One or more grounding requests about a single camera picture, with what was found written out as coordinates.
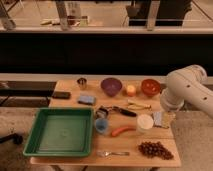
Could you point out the orange carrot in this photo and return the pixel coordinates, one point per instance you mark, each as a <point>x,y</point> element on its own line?
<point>122,129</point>

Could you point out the blue sponge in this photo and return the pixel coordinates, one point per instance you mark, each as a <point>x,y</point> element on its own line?
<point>86,99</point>

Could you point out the black handled utensil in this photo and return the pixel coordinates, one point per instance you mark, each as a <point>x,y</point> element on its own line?
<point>124,111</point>

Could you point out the green plastic tray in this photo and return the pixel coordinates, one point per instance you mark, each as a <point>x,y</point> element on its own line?
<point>60,132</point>

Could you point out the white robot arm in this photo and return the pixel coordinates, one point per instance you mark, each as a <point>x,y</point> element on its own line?
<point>186,84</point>

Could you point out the blue scrub cloth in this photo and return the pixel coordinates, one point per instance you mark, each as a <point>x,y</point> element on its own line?
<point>163,119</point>

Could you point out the yellow tongs tool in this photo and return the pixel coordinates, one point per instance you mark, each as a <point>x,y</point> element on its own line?
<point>135,105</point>

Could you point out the red bowl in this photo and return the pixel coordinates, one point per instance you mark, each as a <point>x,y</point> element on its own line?
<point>150,87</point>

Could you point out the silver fork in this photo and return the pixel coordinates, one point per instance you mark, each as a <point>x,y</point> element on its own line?
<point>108,153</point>

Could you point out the blue plastic cup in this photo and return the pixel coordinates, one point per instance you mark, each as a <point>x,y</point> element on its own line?
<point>101,125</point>

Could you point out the purple bowl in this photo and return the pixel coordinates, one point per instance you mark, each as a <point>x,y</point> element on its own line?
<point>111,86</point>

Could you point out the black rectangular eraser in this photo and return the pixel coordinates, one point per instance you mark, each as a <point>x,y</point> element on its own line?
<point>61,95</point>

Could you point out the black binder clip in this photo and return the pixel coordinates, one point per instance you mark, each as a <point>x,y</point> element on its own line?
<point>102,112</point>

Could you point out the bunch of dark grapes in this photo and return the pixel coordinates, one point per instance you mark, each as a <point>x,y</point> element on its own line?
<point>155,149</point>

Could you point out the small metal cup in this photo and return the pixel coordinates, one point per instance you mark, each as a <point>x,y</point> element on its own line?
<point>82,82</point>

